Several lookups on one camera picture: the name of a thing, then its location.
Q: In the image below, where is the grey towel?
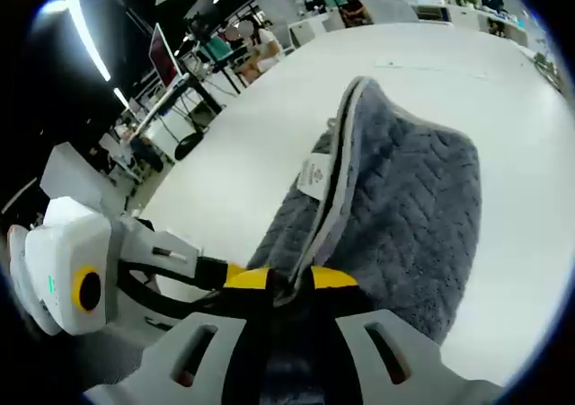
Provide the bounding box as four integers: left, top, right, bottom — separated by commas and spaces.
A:
246, 75, 484, 348

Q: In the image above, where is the white cabinet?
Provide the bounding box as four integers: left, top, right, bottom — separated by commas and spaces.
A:
287, 16, 342, 47

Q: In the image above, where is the red screen monitor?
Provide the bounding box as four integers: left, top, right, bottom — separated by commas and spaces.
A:
147, 22, 181, 88

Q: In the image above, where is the person's left hand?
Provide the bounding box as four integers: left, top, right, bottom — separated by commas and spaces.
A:
6, 224, 29, 249

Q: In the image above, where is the white office desk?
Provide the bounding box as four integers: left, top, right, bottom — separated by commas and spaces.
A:
134, 75, 199, 154

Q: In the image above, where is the straight ceiling light strip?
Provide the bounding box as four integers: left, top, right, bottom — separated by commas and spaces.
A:
62, 0, 112, 83

